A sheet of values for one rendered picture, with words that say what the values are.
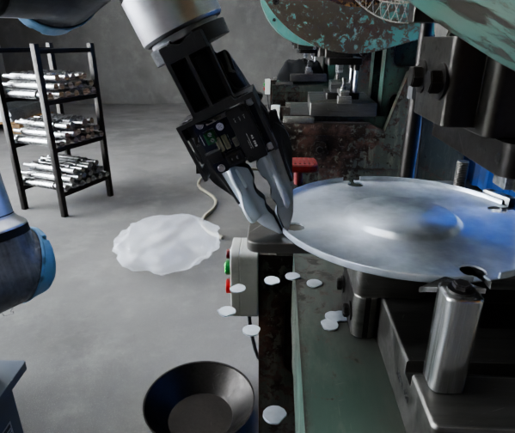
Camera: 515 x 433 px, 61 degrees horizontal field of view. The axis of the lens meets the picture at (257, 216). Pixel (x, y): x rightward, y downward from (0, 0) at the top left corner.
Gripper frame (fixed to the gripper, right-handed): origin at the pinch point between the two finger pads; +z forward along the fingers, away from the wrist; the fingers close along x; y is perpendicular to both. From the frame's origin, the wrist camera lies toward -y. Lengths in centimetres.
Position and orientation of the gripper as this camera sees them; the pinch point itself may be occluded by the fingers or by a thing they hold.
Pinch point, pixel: (278, 218)
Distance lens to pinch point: 47.0
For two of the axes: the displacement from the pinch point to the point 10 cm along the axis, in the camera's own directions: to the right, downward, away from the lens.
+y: -0.1, 3.8, -9.3
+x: 9.1, -3.9, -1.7
